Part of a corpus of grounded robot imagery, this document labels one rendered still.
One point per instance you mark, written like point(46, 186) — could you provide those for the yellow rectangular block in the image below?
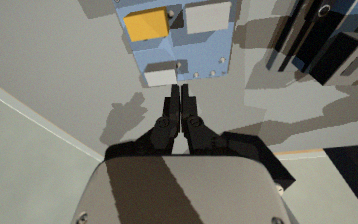
point(147, 24)

